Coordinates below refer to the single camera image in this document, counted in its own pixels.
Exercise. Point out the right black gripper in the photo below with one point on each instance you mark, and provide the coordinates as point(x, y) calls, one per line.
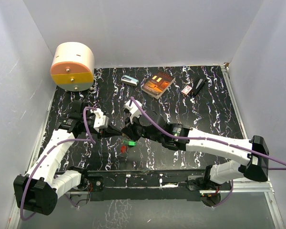
point(130, 130)

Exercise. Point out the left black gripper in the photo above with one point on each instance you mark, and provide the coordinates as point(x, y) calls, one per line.
point(109, 131)

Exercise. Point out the green tagged key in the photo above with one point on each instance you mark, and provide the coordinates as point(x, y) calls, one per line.
point(129, 143)

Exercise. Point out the red keyring opener tool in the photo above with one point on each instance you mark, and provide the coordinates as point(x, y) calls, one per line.
point(123, 149)

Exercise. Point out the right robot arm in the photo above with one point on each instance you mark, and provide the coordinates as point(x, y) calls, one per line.
point(247, 157)

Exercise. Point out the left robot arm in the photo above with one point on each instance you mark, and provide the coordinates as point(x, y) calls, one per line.
point(52, 155)

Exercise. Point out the teal and white stapler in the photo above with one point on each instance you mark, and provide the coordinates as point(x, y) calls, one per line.
point(129, 80)

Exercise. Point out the orange paperback book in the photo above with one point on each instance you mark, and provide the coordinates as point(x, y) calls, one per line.
point(157, 84)

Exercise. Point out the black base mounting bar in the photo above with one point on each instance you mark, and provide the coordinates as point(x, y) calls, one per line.
point(186, 184)

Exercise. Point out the small red white card box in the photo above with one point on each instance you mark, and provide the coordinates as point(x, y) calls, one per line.
point(186, 90)

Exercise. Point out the round pastel drawer cabinet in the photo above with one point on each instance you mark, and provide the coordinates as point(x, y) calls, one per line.
point(72, 68)

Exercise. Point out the black rectangular case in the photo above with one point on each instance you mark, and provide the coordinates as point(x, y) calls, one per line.
point(197, 86)

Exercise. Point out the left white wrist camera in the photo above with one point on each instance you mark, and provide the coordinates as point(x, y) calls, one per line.
point(101, 120)

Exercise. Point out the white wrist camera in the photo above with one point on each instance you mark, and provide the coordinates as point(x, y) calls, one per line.
point(133, 109)
point(101, 120)

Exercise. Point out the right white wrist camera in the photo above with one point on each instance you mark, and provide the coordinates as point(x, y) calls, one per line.
point(133, 109)

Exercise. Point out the aluminium frame rail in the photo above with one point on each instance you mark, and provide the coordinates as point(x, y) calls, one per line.
point(173, 199)

